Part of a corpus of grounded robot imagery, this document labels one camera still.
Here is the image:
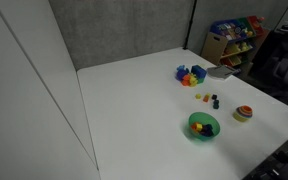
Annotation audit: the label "black pole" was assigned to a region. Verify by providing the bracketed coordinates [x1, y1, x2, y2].
[182, 0, 198, 51]

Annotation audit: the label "yellow storage bin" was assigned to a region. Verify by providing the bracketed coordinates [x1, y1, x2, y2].
[225, 41, 254, 56]
[221, 54, 244, 67]

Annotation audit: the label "orange toy piece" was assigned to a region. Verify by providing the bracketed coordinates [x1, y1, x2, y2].
[180, 74, 192, 87]

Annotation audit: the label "green storage bin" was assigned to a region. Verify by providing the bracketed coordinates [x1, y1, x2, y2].
[237, 17, 257, 34]

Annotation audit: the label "blue storage bin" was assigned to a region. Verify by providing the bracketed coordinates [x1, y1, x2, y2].
[210, 19, 248, 42]

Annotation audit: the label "grey metal plate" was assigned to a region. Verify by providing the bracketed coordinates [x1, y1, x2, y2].
[206, 64, 242, 81]

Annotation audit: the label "yellow toy piece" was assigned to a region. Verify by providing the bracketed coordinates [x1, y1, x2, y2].
[188, 74, 199, 88]

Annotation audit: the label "large blue toy block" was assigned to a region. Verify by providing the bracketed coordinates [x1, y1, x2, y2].
[190, 64, 208, 79]

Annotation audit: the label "red storage bin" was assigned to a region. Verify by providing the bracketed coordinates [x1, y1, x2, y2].
[247, 15, 267, 34]

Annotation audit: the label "wooden toy shelf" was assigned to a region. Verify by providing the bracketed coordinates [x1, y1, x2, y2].
[200, 15, 272, 68]

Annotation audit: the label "purple toy piece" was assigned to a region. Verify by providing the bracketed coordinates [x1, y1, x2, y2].
[175, 69, 189, 81]

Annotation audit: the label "rainbow stacking cups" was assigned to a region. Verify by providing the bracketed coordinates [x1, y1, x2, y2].
[232, 105, 254, 123]

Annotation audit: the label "black office chair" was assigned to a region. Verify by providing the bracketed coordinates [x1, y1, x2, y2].
[249, 20, 288, 111]

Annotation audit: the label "green plastic bowl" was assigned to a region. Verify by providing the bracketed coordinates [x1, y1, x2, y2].
[187, 111, 221, 142]

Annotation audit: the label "dark blue block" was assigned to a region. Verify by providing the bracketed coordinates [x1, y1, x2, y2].
[200, 124, 215, 137]

